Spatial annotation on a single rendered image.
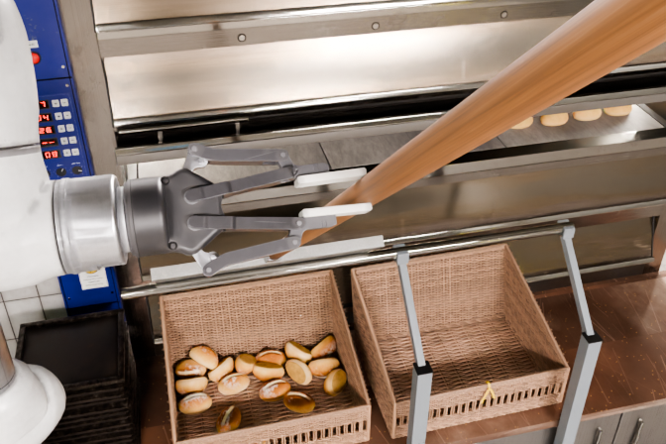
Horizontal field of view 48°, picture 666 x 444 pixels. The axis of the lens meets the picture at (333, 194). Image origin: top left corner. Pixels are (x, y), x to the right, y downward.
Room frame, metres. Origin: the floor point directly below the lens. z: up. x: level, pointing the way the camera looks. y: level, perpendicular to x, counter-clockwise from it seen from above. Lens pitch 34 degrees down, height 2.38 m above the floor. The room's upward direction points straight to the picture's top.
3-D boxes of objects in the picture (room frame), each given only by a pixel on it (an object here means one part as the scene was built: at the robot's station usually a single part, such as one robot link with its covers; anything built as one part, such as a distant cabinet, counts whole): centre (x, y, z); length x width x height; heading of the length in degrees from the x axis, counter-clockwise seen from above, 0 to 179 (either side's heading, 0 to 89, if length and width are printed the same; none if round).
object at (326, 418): (1.56, 0.21, 0.72); 0.56 x 0.49 x 0.28; 104
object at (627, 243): (1.95, -0.29, 0.76); 1.79 x 0.11 x 0.19; 103
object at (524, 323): (1.70, -0.38, 0.72); 0.56 x 0.49 x 0.28; 104
